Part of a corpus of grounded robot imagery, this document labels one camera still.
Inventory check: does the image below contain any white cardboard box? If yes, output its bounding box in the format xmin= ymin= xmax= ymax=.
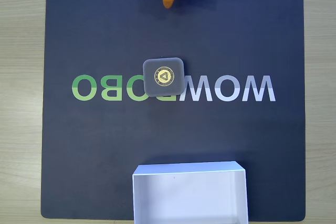
xmin=132 ymin=161 xmax=249 ymax=224

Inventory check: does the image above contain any dark mat with WOWROBO print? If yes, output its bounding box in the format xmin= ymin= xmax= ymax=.
xmin=40 ymin=0 xmax=307 ymax=221

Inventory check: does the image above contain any grey square case gold emblem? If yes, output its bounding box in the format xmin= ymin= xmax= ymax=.
xmin=142 ymin=57 xmax=185 ymax=97

